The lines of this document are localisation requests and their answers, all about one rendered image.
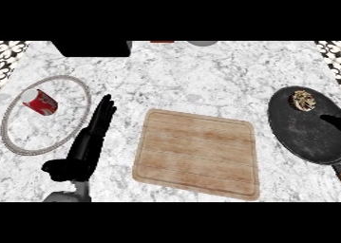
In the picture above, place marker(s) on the red flat object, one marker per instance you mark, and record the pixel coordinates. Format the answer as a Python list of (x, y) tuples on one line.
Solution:
[(161, 41)]

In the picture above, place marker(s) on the chocolate cupcake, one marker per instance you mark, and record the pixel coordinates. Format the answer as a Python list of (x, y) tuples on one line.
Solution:
[(303, 100)]

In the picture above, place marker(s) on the grey round object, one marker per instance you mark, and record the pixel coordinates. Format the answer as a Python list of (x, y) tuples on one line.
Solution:
[(203, 43)]

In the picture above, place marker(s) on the marble plate with beaded rim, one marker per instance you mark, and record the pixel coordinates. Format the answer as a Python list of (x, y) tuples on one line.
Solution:
[(45, 114)]

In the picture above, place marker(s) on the wooden cutting board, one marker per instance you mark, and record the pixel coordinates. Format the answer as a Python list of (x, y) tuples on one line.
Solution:
[(198, 153)]

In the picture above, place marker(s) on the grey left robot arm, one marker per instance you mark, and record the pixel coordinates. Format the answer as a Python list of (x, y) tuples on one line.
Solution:
[(71, 193)]

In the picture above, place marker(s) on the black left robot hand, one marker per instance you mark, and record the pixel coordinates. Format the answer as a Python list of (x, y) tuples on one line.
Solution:
[(93, 128)]

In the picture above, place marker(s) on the red soda can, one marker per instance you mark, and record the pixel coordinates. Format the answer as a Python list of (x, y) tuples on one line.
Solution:
[(40, 102)]

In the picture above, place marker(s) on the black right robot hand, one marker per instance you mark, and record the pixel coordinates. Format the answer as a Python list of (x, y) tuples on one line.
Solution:
[(337, 122)]

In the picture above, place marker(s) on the dark grey frying pan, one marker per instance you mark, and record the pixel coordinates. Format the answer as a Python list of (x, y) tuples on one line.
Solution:
[(304, 126)]

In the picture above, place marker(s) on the black appliance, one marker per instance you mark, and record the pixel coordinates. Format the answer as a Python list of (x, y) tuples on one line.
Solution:
[(93, 48)]

